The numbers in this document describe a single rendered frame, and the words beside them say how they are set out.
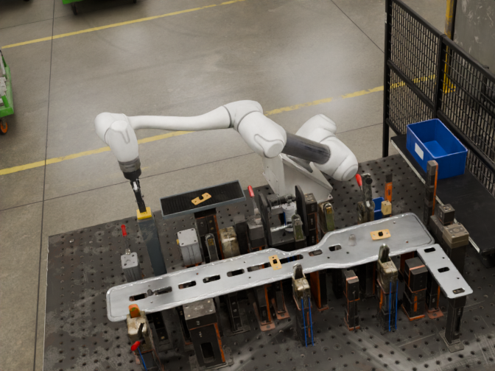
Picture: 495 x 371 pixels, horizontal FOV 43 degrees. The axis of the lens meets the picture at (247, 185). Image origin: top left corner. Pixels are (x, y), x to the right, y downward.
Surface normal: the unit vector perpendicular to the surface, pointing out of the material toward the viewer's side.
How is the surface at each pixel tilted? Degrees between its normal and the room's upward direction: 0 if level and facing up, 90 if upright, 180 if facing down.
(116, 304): 0
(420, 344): 0
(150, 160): 0
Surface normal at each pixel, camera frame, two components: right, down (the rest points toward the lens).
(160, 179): -0.11, -0.79
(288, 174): 0.31, 0.54
